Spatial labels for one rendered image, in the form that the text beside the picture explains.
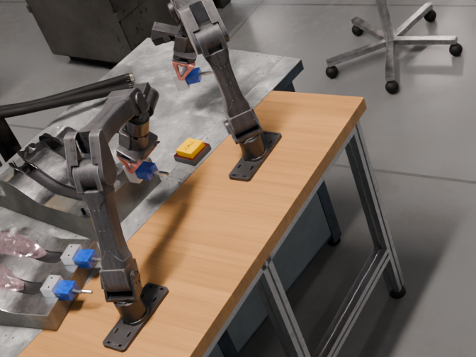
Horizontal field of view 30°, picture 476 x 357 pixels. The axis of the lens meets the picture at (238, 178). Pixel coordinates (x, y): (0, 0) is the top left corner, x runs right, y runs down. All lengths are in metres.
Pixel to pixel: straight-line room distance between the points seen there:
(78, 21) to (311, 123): 2.45
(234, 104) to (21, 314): 0.77
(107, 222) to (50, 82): 3.13
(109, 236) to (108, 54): 2.80
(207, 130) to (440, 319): 0.98
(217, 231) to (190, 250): 0.08
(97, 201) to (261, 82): 0.94
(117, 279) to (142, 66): 1.21
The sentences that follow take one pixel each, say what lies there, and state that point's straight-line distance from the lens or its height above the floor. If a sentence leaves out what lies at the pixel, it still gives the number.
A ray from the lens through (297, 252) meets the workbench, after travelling 3.10.
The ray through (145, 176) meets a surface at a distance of 2.34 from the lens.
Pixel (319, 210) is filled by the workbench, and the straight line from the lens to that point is 3.15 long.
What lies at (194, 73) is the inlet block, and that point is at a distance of 2.66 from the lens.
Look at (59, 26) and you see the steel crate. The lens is 4.93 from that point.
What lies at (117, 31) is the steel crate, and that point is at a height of 0.31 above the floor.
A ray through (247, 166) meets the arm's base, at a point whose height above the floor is 0.81.
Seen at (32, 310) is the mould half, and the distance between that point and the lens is 2.26.
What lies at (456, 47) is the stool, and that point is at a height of 0.05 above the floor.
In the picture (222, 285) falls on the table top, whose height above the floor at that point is 0.80.
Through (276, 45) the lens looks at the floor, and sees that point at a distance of 4.57.
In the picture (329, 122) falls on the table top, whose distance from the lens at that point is 2.51.
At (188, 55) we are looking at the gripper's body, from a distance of 2.59.
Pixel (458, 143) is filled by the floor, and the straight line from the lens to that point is 3.61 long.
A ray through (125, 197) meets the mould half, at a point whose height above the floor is 0.85.
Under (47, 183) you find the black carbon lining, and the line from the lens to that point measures 2.58.
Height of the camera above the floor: 2.24
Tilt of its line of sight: 37 degrees down
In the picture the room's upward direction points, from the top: 22 degrees counter-clockwise
